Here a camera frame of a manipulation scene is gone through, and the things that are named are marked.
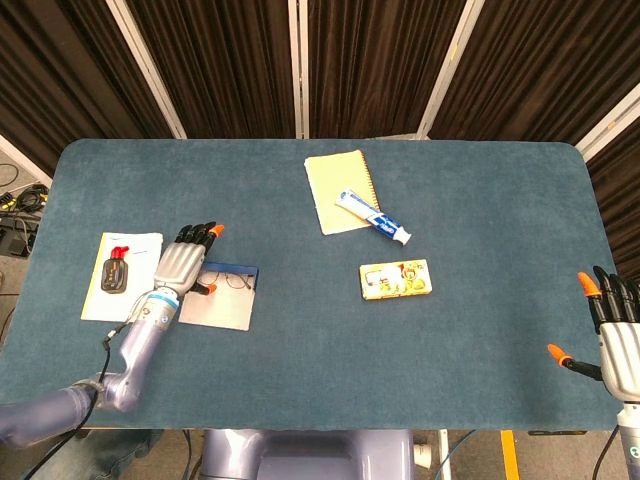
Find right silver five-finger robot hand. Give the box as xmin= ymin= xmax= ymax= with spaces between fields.
xmin=547 ymin=266 xmax=640 ymax=404

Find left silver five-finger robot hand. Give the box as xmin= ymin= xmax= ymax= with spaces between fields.
xmin=152 ymin=220 xmax=226 ymax=301

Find black thin-rimmed eyeglasses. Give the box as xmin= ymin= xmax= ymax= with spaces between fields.
xmin=198 ymin=269 xmax=255 ymax=292

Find blue patterned glasses case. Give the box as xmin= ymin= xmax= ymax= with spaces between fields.
xmin=178 ymin=261 xmax=260 ymax=332

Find white paper booklet stack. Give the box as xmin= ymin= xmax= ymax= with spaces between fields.
xmin=80 ymin=231 xmax=165 ymax=323

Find black bottle with red cap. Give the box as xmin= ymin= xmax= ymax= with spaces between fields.
xmin=99 ymin=245 xmax=130 ymax=293

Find blue velvet table cloth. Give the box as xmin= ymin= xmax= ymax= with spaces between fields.
xmin=0 ymin=138 xmax=621 ymax=432

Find brown curtain screen panel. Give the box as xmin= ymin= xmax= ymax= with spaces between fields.
xmin=417 ymin=0 xmax=640 ymax=151
xmin=107 ymin=0 xmax=306 ymax=140
xmin=0 ymin=114 xmax=54 ymax=189
xmin=574 ymin=94 xmax=640 ymax=281
xmin=299 ymin=0 xmax=484 ymax=140
xmin=0 ymin=0 xmax=187 ymax=174

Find black floor box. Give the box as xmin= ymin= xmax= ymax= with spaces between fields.
xmin=0 ymin=227 xmax=35 ymax=259

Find yellow spiral notebook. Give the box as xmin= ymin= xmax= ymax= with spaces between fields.
xmin=304 ymin=148 xmax=382 ymax=236

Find white table leg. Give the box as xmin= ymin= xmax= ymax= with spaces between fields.
xmin=438 ymin=428 xmax=451 ymax=480

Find white and blue toothpaste tube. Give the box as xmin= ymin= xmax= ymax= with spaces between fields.
xmin=334 ymin=188 xmax=414 ymax=246

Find yellow snack box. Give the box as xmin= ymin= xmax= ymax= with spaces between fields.
xmin=358 ymin=258 xmax=434 ymax=302

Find grey-purple robot torso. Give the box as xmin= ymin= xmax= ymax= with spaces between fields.
xmin=199 ymin=428 xmax=416 ymax=480

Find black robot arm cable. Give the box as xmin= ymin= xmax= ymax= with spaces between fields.
xmin=27 ymin=304 xmax=151 ymax=480

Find black floor cable bundle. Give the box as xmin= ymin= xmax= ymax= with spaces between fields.
xmin=0 ymin=164 xmax=51 ymax=236

